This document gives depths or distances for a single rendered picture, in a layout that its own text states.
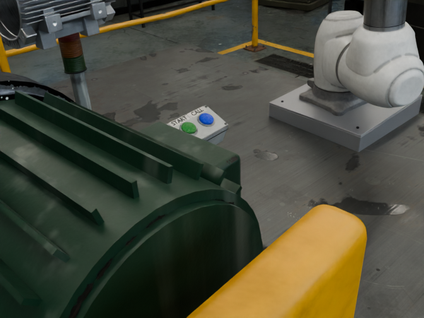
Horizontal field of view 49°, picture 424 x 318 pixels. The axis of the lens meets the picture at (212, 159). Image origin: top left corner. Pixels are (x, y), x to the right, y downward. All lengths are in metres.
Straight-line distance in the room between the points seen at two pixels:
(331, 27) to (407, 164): 0.44
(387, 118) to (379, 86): 0.24
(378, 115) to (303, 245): 1.27
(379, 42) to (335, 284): 1.05
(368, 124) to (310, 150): 0.18
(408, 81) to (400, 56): 0.06
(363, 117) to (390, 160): 0.17
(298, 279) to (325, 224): 0.04
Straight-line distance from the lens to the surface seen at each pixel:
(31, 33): 0.93
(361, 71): 1.26
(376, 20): 1.24
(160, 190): 0.23
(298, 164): 1.29
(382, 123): 1.44
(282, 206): 1.13
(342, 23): 1.40
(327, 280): 0.20
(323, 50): 1.42
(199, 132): 0.91
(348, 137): 1.37
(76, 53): 1.36
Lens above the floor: 1.48
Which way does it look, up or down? 31 degrees down
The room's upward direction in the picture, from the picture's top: 3 degrees counter-clockwise
